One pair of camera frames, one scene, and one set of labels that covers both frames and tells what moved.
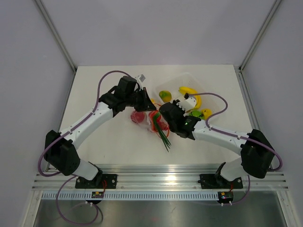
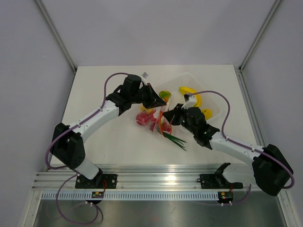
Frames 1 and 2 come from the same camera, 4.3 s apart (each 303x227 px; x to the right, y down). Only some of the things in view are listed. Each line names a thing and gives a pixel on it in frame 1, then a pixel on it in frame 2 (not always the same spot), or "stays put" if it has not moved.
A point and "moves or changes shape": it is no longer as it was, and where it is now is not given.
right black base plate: [212, 181] stays put
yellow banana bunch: [183, 90] stays put
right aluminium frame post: [259, 34] stays put
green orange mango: [165, 95] stays put
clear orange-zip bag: [153, 120] moves or changes shape
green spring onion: [157, 122] to [170, 137]
